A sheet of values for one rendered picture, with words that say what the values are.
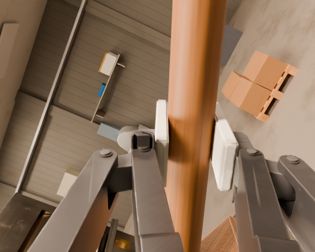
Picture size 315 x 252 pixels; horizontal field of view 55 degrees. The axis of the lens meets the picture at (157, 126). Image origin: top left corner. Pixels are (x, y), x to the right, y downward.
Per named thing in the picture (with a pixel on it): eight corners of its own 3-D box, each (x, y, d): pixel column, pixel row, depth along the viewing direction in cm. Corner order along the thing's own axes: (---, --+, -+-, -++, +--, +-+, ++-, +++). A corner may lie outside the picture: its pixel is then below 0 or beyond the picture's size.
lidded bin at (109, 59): (119, 55, 767) (108, 50, 763) (117, 57, 727) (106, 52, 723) (111, 73, 783) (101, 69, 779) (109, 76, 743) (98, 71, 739)
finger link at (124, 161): (153, 196, 15) (92, 194, 15) (155, 149, 20) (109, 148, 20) (153, 170, 14) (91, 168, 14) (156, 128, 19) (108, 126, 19)
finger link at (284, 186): (243, 173, 14) (307, 176, 14) (225, 130, 19) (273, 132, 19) (239, 199, 15) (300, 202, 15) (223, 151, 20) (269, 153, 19)
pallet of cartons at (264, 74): (242, 100, 464) (220, 90, 459) (268, 56, 440) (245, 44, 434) (264, 125, 365) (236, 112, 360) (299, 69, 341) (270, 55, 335)
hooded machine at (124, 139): (171, 136, 838) (125, 116, 818) (173, 145, 782) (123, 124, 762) (160, 158, 860) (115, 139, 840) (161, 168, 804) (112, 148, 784)
